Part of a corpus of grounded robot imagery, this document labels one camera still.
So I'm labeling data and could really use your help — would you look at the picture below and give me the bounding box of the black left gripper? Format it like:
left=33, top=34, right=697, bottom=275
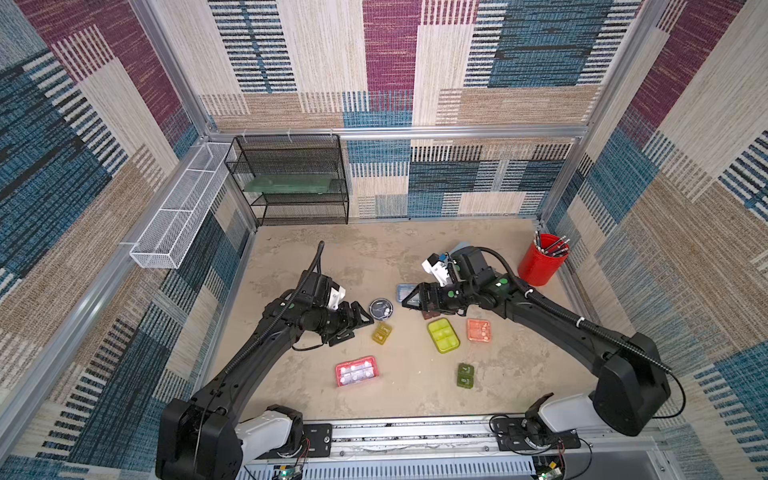
left=312, top=301, right=375, bottom=346

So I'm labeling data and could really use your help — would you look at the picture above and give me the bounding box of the blue six-compartment pillbox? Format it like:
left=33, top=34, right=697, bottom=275
left=396, top=283, right=417, bottom=303

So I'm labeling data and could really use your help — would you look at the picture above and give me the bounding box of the round dark blue pillbox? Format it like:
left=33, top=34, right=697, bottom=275
left=369, top=298, right=394, bottom=321

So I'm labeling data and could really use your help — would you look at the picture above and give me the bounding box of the yellow two-compartment pillbox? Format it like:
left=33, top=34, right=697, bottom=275
left=372, top=322, right=393, bottom=345

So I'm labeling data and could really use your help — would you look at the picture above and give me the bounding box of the pink pillbox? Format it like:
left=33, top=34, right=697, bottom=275
left=335, top=356, right=379, bottom=387

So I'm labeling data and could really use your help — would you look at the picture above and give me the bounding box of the white pillbox with green lid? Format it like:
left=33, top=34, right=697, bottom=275
left=427, top=318, right=460, bottom=354

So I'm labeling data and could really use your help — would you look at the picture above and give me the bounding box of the orange pillbox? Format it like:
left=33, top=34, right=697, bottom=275
left=466, top=319, right=492, bottom=343

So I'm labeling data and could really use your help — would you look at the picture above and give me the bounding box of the small green two-compartment pillbox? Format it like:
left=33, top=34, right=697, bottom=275
left=456, top=363, right=475, bottom=389

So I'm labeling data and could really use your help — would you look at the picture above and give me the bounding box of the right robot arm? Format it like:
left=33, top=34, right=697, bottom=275
left=401, top=246, right=677, bottom=451

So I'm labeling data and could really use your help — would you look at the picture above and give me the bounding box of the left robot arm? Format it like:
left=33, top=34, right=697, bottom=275
left=155, top=252, right=374, bottom=479

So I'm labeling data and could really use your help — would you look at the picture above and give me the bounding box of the light blue stapler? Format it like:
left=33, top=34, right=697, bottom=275
left=449, top=241, right=471, bottom=254

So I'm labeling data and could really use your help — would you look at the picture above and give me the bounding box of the red pen cup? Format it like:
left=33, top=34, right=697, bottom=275
left=518, top=231, right=570, bottom=287

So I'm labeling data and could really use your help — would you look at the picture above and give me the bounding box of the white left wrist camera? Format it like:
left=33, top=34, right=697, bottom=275
left=327, top=287, right=346, bottom=311

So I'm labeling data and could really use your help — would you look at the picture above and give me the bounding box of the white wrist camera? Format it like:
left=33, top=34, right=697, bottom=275
left=327, top=287, right=346, bottom=311
left=421, top=254, right=455, bottom=287

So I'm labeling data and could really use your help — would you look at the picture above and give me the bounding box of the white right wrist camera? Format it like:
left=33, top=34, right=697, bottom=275
left=421, top=254, right=455, bottom=287

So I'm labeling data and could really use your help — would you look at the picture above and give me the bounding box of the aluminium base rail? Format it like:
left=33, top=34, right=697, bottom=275
left=149, top=410, right=685, bottom=480

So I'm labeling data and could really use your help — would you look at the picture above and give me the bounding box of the black wire mesh shelf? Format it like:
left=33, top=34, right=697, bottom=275
left=225, top=134, right=350, bottom=227

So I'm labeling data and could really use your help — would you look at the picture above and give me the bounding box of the white wire mesh basket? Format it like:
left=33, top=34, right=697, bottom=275
left=130, top=143, right=230, bottom=269

